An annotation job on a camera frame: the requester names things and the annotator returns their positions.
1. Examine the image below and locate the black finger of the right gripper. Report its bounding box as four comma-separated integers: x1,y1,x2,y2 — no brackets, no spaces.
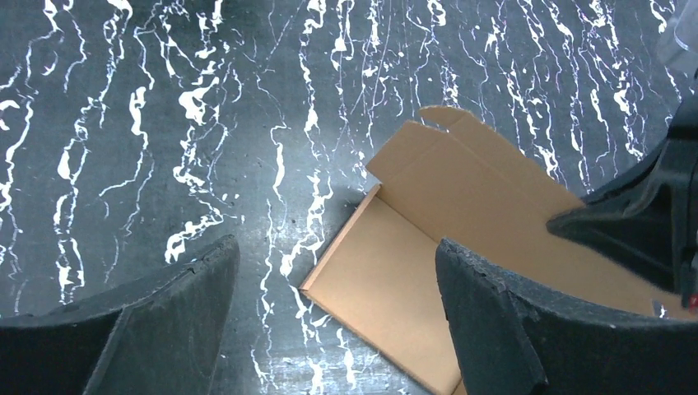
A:
547,103,697,309

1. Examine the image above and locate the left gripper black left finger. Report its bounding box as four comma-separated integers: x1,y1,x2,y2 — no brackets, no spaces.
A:
1,235,240,394

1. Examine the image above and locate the brown cardboard box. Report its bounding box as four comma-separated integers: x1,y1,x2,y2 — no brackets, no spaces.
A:
301,106,697,394

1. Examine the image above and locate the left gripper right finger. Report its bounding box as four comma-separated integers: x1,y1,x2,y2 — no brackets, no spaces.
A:
435,239,697,394

